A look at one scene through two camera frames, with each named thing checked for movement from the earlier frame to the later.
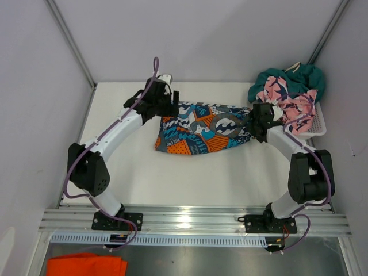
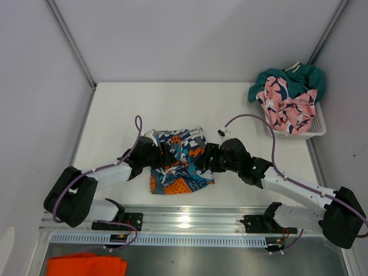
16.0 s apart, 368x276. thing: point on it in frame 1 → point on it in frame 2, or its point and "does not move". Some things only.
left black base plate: (101, 222) does not move
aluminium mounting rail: (190, 222) does not move
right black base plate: (268, 223) does not move
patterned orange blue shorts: (200, 127) → (183, 176)
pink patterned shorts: (298, 109) does not move
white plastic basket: (318, 126) does not move
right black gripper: (250, 127) → (213, 150)
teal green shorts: (296, 77) does not move
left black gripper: (172, 109) → (164, 159)
